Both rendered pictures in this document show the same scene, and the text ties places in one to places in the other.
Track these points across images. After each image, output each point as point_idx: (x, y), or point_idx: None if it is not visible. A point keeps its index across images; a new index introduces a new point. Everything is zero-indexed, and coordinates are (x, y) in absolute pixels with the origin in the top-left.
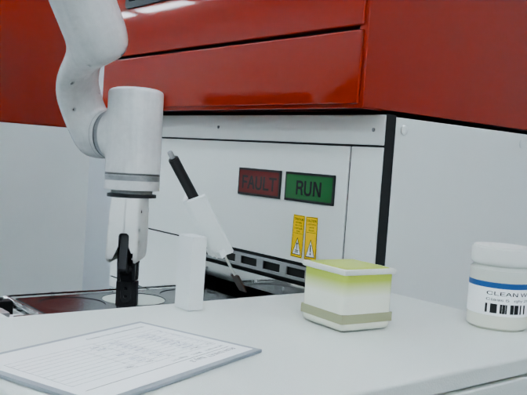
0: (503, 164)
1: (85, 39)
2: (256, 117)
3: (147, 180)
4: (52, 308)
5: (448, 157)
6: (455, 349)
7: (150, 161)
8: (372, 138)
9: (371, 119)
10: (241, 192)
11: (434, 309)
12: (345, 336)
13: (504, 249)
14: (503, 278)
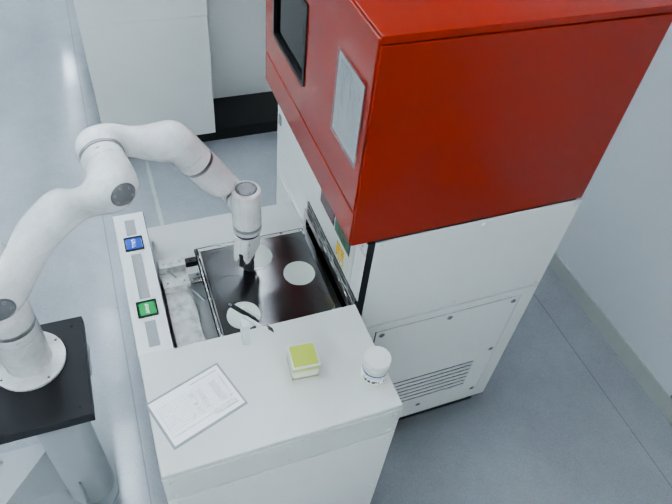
0: (464, 237)
1: (208, 193)
2: None
3: (251, 234)
4: (213, 269)
5: (416, 247)
6: (328, 407)
7: (252, 226)
8: (362, 248)
9: None
10: (321, 202)
11: (360, 348)
12: (292, 386)
13: (371, 366)
14: (369, 373)
